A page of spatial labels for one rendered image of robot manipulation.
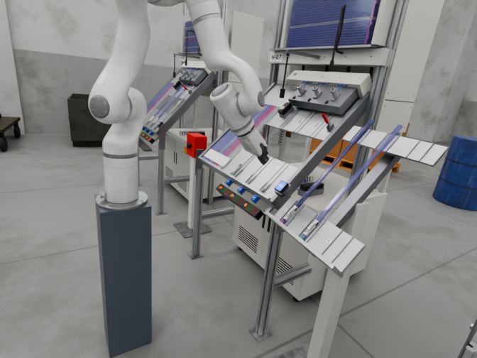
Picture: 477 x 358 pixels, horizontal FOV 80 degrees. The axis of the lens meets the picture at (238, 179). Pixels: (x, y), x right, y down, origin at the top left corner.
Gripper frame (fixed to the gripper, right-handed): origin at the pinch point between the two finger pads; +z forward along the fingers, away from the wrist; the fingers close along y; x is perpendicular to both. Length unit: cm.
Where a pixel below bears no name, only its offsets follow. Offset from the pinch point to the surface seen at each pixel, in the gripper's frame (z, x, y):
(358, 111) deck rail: 22, 53, -1
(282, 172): 21.4, 7.9, -9.3
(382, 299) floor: 132, 9, 19
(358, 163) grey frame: 45, 40, 2
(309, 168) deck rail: 23.5, 15.9, -0.5
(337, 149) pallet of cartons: 268, 201, -200
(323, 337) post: 61, -32, 32
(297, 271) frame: 64, -18, 3
